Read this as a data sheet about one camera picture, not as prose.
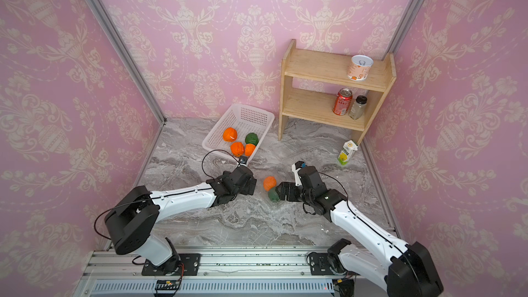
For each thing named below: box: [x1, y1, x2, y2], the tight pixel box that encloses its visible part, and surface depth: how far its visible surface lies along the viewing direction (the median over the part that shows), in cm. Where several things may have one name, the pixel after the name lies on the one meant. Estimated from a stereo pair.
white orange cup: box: [347, 54, 374, 82], surface depth 74 cm
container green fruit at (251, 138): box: [244, 132, 260, 147], surface depth 108 cm
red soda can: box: [332, 87, 353, 117], surface depth 89 cm
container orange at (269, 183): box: [262, 176, 278, 192], surface depth 92 cm
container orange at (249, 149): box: [244, 143, 256, 157], surface depth 102 cm
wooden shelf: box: [277, 39, 317, 141], surface depth 93 cm
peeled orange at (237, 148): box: [231, 141, 245, 158], surface depth 102 cm
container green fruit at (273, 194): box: [268, 187, 280, 202], surface depth 88 cm
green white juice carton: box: [337, 139, 359, 166], surface depth 96 cm
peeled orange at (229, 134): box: [222, 127, 238, 143], surface depth 108 cm
